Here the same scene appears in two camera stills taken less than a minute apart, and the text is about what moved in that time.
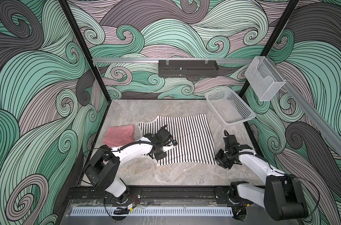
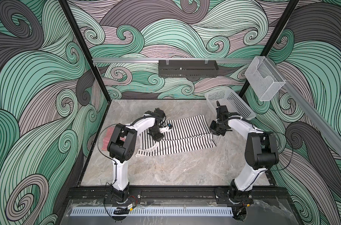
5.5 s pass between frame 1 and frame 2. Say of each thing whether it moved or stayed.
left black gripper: moved
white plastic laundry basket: stayed
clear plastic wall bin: stayed
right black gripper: moved
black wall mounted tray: stayed
